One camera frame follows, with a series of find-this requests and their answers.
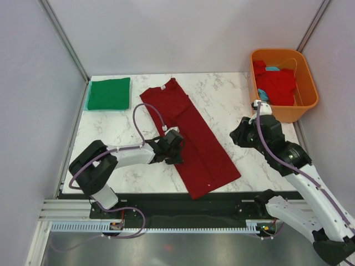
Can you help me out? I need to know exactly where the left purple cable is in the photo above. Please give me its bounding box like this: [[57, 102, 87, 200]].
[[49, 103, 170, 253]]

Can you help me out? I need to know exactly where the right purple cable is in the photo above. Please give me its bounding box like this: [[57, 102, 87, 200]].
[[255, 101, 355, 241]]

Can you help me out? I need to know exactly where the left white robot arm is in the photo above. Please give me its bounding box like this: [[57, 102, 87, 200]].
[[69, 129, 185, 218]]

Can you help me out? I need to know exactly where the folded teal t shirt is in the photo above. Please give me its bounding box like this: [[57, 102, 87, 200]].
[[83, 80, 92, 111]]

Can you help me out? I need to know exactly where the orange plastic basket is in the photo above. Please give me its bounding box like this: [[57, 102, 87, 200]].
[[249, 48, 319, 123]]

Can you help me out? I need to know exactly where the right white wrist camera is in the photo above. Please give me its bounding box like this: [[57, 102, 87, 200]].
[[248, 100, 272, 124]]

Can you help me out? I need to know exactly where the right aluminium frame post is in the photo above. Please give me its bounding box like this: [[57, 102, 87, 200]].
[[296, 0, 333, 53]]

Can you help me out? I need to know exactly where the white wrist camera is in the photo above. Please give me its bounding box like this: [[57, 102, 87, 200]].
[[248, 100, 272, 124], [162, 125, 180, 135]]

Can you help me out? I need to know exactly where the left aluminium frame post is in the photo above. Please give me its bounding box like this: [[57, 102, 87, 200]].
[[38, 0, 90, 84]]

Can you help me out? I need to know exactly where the white slotted cable duct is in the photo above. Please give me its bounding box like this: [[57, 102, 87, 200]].
[[51, 218, 288, 233]]

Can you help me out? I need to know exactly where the light blue t shirt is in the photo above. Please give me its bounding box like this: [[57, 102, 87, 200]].
[[257, 66, 280, 102]]

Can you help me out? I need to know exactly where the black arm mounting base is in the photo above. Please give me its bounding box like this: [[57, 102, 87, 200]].
[[57, 190, 311, 230]]

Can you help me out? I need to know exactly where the bright red t shirt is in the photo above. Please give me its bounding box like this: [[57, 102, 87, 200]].
[[253, 60, 297, 106]]

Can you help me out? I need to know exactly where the dark red t shirt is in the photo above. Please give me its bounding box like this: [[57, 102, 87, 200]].
[[140, 78, 241, 200]]

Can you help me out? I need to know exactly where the aluminium rail profile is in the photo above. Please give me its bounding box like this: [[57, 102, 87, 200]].
[[39, 199, 91, 221]]

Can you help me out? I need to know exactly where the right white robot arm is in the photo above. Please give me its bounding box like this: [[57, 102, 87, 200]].
[[230, 115, 354, 265]]

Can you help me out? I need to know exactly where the folded green t shirt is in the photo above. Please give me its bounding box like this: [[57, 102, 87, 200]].
[[88, 78, 130, 111]]

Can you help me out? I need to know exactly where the aluminium frame post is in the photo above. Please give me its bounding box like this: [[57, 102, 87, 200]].
[[296, 0, 333, 53], [38, 0, 90, 84]]

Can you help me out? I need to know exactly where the purple cable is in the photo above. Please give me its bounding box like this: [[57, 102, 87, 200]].
[[49, 103, 170, 253], [255, 101, 355, 241]]

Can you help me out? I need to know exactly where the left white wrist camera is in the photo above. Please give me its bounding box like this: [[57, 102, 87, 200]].
[[162, 125, 180, 135]]

